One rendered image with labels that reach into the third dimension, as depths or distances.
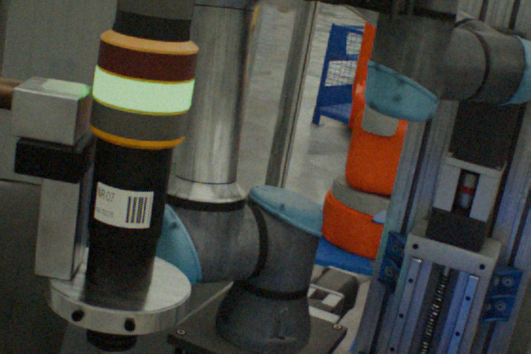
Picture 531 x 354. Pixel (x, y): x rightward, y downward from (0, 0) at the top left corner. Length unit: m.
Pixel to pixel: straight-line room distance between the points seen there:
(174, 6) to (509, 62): 0.55
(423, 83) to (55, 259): 0.47
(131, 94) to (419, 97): 0.46
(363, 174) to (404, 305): 3.13
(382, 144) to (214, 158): 3.25
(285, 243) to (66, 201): 0.80
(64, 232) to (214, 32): 0.70
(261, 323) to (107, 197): 0.85
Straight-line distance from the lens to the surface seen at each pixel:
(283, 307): 1.18
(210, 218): 1.05
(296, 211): 1.12
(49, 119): 0.35
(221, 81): 1.04
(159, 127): 0.33
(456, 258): 1.17
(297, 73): 1.80
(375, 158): 4.29
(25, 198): 0.53
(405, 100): 0.75
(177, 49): 0.33
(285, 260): 1.14
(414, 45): 0.74
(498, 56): 0.82
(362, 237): 4.36
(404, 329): 1.24
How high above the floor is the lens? 1.63
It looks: 16 degrees down
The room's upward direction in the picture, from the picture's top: 10 degrees clockwise
